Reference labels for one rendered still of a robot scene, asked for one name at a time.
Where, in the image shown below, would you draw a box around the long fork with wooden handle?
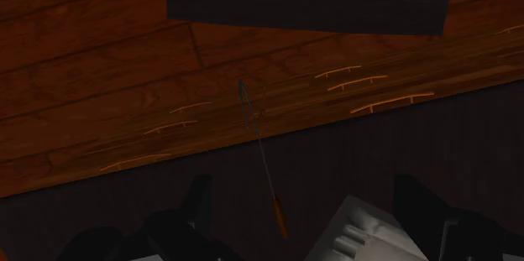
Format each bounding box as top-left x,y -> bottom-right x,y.
238,80 -> 290,240

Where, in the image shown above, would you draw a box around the grey moulded block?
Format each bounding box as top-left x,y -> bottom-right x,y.
304,194 -> 430,261

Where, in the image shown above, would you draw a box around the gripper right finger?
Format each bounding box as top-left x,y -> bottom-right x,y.
391,174 -> 524,261

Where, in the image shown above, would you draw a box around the wooden chest of drawers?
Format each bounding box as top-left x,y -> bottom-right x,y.
0,18 -> 524,261

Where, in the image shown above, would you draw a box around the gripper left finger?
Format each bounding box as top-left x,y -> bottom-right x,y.
56,174 -> 245,261

